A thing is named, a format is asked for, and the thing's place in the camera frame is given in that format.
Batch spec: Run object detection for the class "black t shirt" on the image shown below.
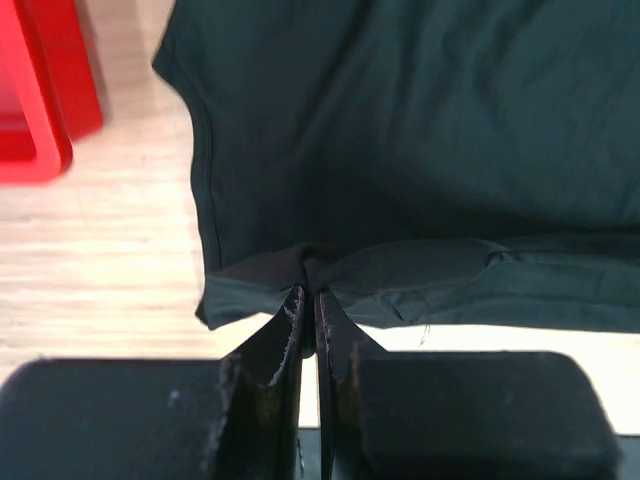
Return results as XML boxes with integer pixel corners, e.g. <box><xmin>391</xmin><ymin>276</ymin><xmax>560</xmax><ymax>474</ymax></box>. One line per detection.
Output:
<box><xmin>153</xmin><ymin>1</ymin><xmax>639</xmax><ymax>333</ymax></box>

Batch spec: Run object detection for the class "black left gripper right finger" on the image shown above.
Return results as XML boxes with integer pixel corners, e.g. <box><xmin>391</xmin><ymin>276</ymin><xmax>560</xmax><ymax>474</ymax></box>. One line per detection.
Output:
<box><xmin>314</xmin><ymin>291</ymin><xmax>620</xmax><ymax>479</ymax></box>

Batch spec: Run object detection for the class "red plastic bin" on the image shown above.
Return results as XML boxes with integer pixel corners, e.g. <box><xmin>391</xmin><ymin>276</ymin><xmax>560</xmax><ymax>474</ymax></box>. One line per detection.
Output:
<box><xmin>1</xmin><ymin>0</ymin><xmax>103</xmax><ymax>184</ymax></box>

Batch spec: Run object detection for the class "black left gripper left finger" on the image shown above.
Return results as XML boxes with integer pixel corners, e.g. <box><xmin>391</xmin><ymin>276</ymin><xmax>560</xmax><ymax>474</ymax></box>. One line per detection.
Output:
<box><xmin>1</xmin><ymin>287</ymin><xmax>306</xmax><ymax>479</ymax></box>

